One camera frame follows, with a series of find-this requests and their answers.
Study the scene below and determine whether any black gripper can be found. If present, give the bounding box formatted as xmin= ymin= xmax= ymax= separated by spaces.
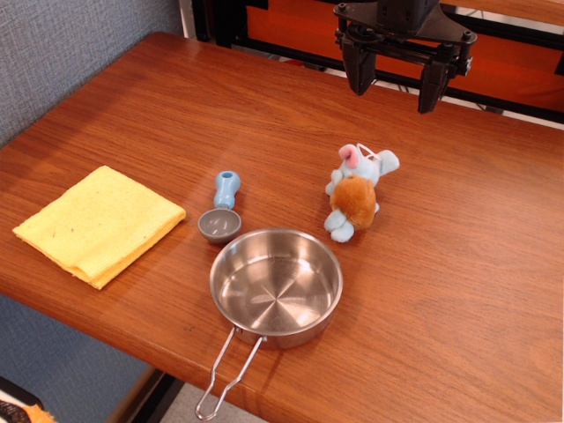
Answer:
xmin=333 ymin=1 xmax=478 ymax=114

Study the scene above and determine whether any blue handled grey spoon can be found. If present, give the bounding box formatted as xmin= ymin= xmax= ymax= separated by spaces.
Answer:
xmin=197 ymin=170 xmax=242 ymax=244

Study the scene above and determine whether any yellow folded cloth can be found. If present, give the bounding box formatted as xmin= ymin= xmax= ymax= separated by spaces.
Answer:
xmin=12 ymin=166 xmax=186 ymax=290

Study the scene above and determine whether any blue and brown plush toy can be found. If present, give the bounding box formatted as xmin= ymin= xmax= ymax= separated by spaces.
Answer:
xmin=324 ymin=144 xmax=400 ymax=243

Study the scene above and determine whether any orange fuzzy object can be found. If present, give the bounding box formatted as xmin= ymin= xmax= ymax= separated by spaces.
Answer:
xmin=22 ymin=404 xmax=56 ymax=423

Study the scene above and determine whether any steel pan with wire handle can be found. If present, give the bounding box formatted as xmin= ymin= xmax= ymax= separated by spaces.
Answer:
xmin=195 ymin=228 xmax=344 ymax=422

